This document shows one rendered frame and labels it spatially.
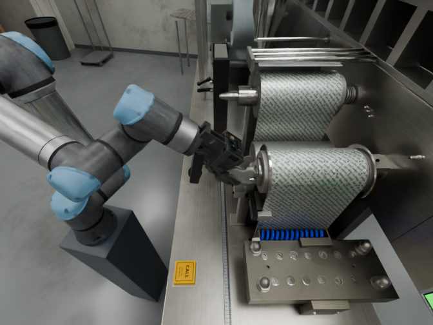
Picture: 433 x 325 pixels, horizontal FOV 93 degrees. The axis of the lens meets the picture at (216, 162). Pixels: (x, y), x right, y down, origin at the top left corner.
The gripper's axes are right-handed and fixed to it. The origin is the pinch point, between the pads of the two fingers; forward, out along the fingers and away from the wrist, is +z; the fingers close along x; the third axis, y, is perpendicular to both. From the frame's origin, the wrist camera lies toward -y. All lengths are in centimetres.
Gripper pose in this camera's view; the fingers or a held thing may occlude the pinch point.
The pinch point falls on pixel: (247, 179)
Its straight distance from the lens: 56.5
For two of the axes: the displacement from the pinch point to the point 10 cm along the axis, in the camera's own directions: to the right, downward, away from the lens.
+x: -0.1, -7.3, 6.8
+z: 7.7, 4.3, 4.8
